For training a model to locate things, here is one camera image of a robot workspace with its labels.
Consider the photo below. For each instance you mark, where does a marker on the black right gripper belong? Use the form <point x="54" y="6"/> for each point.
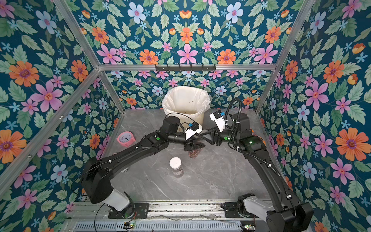
<point x="216" y="137"/>

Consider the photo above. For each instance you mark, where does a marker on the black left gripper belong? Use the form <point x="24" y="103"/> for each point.
<point x="190" y="147"/>

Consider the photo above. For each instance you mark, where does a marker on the clear jar with dried flowers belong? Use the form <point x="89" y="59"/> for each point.
<point x="194" y="153"/>

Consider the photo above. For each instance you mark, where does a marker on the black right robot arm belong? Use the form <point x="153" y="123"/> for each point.
<point x="286" y="212"/>

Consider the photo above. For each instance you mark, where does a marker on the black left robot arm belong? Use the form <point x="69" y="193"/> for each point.
<point x="97" y="174"/>

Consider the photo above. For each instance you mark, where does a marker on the cream ribbed trash bin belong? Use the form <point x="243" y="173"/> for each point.
<point x="188" y="116"/>

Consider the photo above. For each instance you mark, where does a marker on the jar with white lid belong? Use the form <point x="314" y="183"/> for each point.
<point x="176" y="166"/>

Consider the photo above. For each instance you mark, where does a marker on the white plastic bin liner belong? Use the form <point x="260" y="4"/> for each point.
<point x="186" y="100"/>

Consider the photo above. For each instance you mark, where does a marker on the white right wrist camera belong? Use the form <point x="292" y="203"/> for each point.
<point x="218" y="117"/>

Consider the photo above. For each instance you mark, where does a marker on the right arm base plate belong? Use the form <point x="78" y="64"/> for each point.
<point x="231" y="210"/>

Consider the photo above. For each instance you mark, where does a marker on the black wall hook rail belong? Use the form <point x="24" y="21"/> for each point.
<point x="180" y="68"/>

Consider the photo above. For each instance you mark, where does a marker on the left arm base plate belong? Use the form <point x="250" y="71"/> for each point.
<point x="133" y="210"/>

